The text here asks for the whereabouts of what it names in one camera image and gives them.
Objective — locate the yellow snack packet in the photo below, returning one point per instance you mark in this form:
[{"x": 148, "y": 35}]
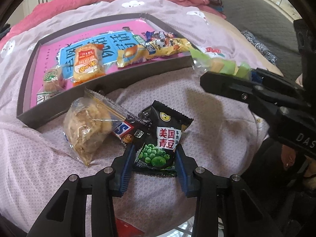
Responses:
[{"x": 158, "y": 50}]

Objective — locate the small green-labelled pastry packet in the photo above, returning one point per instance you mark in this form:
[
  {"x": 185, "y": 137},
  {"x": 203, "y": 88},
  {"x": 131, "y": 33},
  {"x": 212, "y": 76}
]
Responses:
[{"x": 53, "y": 79}]

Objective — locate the person's right hand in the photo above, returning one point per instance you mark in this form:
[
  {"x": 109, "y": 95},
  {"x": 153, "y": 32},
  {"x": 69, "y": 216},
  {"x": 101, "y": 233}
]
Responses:
[{"x": 287, "y": 158}]

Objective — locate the dark patterned pillow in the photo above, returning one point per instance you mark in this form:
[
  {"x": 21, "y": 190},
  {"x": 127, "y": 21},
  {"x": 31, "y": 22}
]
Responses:
[{"x": 259, "y": 45}]

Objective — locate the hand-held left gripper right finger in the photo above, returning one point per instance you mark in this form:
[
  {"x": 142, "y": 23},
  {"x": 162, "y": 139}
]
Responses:
[{"x": 182, "y": 172}]

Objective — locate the pink book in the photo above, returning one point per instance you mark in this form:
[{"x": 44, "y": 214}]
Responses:
[{"x": 49, "y": 54}]

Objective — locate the grey quilted headboard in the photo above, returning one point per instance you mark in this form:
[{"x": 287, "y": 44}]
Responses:
[{"x": 259, "y": 17}]

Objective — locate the light green snack packet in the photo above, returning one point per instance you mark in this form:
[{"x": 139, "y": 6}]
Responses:
[{"x": 227, "y": 65}]

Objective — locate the brown chocolate bar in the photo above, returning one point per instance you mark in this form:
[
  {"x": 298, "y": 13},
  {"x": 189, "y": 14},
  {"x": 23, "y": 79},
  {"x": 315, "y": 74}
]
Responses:
[{"x": 123, "y": 129}]

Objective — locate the orange rice cracker packet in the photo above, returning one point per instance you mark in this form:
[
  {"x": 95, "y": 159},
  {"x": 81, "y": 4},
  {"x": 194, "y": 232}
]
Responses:
[{"x": 86, "y": 64}]

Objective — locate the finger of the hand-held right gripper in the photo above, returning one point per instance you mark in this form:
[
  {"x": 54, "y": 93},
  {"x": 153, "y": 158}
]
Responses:
[
  {"x": 256, "y": 76},
  {"x": 234, "y": 86}
]

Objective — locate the shallow grey cardboard box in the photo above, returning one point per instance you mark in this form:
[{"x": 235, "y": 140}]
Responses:
[{"x": 32, "y": 119}]

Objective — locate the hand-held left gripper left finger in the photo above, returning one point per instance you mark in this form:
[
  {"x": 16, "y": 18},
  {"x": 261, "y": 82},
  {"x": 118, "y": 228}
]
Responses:
[{"x": 126, "y": 170}]

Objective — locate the blue cookie packet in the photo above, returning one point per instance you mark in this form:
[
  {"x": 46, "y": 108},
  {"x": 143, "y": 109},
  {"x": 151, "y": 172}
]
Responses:
[{"x": 158, "y": 36}]

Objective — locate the beige mattress sheet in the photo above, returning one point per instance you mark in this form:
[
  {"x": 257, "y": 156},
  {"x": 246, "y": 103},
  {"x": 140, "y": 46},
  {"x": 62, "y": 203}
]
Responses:
[{"x": 234, "y": 37}]

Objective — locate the black green pea packet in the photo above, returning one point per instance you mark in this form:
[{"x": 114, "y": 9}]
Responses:
[{"x": 160, "y": 140}]

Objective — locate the pink quilt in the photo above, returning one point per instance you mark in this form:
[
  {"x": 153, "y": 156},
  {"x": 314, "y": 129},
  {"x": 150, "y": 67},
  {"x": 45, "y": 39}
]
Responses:
[{"x": 74, "y": 0}]

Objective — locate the colourful striped clothing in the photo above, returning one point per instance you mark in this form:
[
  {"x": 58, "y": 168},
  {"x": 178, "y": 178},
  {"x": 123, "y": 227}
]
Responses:
[{"x": 213, "y": 0}]

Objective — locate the large clear pastry packet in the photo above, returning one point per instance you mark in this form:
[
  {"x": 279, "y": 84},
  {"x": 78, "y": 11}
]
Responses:
[{"x": 86, "y": 123}]

